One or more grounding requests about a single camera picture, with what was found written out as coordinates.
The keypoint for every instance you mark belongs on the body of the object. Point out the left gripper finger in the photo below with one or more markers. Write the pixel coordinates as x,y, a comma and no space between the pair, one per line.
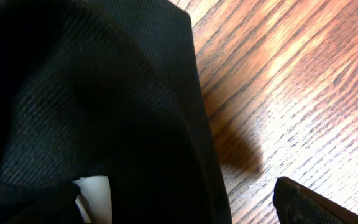
297,204

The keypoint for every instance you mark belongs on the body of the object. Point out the black t-shirt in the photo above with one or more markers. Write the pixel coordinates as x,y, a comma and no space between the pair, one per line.
104,88

